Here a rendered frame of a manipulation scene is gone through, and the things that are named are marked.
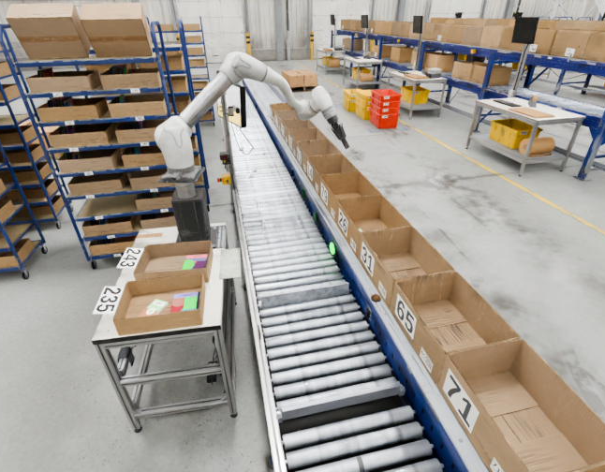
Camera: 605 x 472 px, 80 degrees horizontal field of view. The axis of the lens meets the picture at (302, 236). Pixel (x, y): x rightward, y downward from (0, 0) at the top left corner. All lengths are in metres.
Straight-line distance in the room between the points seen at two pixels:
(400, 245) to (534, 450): 1.06
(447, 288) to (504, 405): 0.53
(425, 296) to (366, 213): 0.79
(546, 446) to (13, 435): 2.59
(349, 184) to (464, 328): 1.36
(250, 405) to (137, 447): 0.64
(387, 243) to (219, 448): 1.43
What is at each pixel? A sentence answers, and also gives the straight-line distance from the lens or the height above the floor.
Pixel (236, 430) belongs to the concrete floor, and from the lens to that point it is 2.35.
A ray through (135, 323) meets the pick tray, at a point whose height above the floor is 0.82.
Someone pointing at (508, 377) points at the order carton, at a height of 0.89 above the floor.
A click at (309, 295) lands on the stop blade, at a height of 0.77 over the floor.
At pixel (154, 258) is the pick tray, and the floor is 0.76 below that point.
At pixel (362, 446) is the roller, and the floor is 0.74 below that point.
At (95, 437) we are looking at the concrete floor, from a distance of 2.59.
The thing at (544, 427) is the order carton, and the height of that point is 0.88.
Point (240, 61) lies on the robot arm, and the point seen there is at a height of 1.78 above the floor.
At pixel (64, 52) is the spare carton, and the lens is 3.36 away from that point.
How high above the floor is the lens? 2.01
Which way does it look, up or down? 32 degrees down
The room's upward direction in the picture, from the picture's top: 1 degrees counter-clockwise
